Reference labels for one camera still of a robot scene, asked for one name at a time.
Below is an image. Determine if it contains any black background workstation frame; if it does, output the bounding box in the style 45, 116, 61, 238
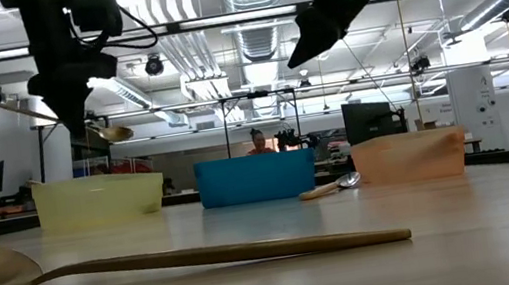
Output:
30, 84, 306, 187

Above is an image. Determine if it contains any yellow plastic bin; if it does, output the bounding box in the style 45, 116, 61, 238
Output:
29, 163, 170, 236

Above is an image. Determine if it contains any blue plastic bin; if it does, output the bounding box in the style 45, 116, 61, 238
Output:
192, 145, 321, 212

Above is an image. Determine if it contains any orange plastic bin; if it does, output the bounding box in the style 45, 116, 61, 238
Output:
347, 123, 471, 192

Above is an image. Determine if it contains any black computer monitor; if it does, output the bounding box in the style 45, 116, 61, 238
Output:
340, 95, 410, 148

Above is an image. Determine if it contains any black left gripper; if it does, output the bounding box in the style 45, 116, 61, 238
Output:
13, 0, 130, 146

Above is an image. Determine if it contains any person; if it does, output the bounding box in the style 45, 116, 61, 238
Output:
243, 124, 278, 158

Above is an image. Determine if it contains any white pillar with signs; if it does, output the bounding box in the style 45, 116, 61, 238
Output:
444, 64, 506, 160

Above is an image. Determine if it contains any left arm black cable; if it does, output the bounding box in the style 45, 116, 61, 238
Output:
62, 0, 161, 61

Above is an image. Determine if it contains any orange-handled silver spoon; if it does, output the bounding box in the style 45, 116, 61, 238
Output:
296, 170, 364, 203

